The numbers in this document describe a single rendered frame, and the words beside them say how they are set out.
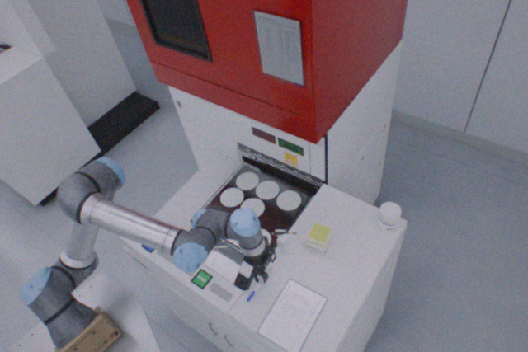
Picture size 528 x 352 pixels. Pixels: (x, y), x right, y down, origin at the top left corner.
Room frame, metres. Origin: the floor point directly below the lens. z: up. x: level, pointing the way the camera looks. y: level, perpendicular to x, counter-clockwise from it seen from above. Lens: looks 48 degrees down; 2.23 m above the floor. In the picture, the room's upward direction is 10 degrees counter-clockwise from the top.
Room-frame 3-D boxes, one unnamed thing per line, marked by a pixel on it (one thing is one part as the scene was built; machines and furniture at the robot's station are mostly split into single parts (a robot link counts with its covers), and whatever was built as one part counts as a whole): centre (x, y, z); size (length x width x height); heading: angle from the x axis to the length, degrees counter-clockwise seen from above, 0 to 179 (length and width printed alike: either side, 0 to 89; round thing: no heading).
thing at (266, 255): (0.62, 0.07, 1.12); 0.09 x 0.08 x 0.12; 137
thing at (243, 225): (0.62, 0.09, 1.28); 0.09 x 0.08 x 0.11; 68
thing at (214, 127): (1.26, 0.07, 1.02); 0.82 x 0.03 x 0.40; 47
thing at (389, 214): (0.73, -0.39, 1.01); 0.07 x 0.07 x 0.10
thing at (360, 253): (0.63, -0.13, 0.89); 0.62 x 0.35 x 0.14; 137
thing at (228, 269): (0.76, 0.25, 0.87); 0.36 x 0.08 x 0.03; 47
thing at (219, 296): (0.74, 0.38, 0.89); 0.55 x 0.09 x 0.14; 47
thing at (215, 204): (0.96, 0.08, 0.90); 0.34 x 0.34 x 0.01; 47
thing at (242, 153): (1.13, -0.05, 0.89); 0.44 x 0.02 x 0.10; 47
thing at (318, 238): (0.71, -0.14, 1.00); 0.07 x 0.07 x 0.07; 56
